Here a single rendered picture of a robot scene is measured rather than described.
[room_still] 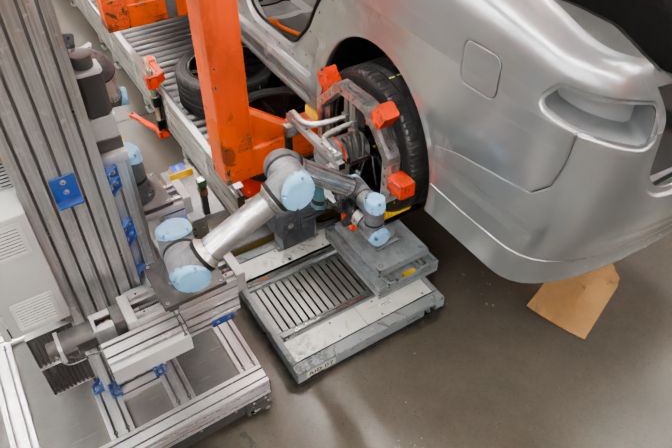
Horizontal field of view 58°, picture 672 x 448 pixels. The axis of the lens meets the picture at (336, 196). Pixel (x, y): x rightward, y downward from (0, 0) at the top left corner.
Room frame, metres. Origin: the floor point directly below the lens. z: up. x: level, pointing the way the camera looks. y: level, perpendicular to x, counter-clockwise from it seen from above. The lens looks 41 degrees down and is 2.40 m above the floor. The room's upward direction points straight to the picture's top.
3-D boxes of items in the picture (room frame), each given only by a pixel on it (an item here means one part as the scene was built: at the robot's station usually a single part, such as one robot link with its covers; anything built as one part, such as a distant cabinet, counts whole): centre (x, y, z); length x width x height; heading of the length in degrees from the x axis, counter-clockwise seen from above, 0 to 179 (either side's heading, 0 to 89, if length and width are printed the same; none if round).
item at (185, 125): (3.44, 1.14, 0.28); 2.47 x 0.09 x 0.22; 32
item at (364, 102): (2.12, -0.08, 0.85); 0.54 x 0.07 x 0.54; 32
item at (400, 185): (1.86, -0.26, 0.85); 0.09 x 0.08 x 0.07; 32
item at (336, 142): (2.08, -0.02, 0.85); 0.21 x 0.14 x 0.14; 122
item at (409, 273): (2.21, -0.23, 0.13); 0.50 x 0.36 x 0.10; 32
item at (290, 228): (2.34, 0.16, 0.26); 0.42 x 0.18 x 0.35; 122
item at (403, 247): (2.21, -0.23, 0.32); 0.40 x 0.30 x 0.28; 32
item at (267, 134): (2.54, 0.21, 0.69); 0.52 x 0.17 x 0.35; 122
